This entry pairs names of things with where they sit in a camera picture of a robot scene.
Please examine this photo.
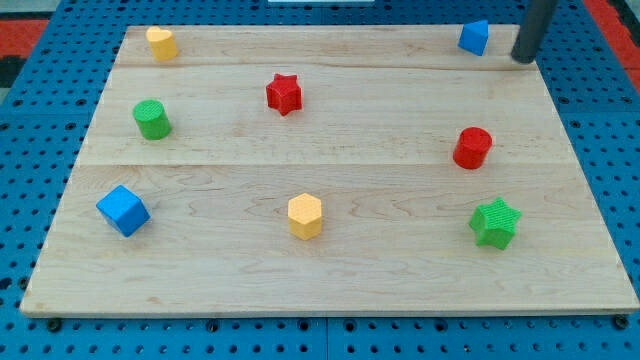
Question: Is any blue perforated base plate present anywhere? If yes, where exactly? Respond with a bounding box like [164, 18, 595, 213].
[1, 0, 639, 359]

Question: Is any blue triangle block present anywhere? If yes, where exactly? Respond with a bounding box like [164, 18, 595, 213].
[458, 19, 489, 56]

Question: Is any yellow heart block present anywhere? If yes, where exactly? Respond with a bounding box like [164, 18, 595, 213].
[145, 26, 179, 61]

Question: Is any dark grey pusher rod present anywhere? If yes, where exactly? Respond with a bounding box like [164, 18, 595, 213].
[511, 0, 559, 64]

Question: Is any red star block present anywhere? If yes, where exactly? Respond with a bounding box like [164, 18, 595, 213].
[265, 73, 303, 116]

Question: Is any red cylinder block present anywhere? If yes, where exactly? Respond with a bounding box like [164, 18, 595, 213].
[453, 127, 493, 170]

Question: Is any blue cube block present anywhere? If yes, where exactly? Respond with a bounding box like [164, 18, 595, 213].
[96, 185, 151, 237]

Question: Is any wooden board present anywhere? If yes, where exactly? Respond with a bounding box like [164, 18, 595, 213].
[20, 25, 639, 319]

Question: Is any yellow hexagon block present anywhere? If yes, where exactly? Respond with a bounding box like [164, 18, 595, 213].
[287, 193, 323, 240]

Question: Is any green star block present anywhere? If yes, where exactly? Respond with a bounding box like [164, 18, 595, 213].
[469, 197, 522, 250]

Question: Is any green cylinder block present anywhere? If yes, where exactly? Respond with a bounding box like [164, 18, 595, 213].
[132, 99, 172, 140]

